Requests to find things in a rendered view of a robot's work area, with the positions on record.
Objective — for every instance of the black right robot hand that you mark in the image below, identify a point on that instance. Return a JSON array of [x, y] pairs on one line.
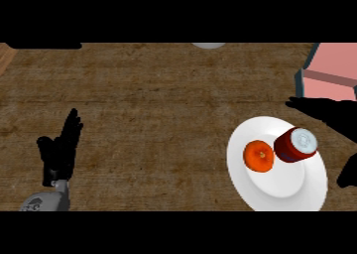
[[342, 115]]

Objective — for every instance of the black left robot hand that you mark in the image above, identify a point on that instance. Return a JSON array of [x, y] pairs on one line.
[[62, 150]]

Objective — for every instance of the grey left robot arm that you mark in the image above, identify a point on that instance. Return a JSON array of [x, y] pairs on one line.
[[47, 200]]

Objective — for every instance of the dark red can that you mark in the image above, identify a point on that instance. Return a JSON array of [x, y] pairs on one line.
[[295, 145]]

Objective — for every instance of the pink cardboard box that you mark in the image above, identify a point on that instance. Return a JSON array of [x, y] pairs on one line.
[[332, 71]]

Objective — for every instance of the white round plate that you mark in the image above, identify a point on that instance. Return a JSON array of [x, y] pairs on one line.
[[279, 165]]

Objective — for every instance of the orange fruit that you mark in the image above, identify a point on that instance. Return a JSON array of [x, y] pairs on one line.
[[258, 156]]

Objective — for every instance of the pale grey round object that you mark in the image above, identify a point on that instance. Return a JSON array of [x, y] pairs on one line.
[[208, 45]]

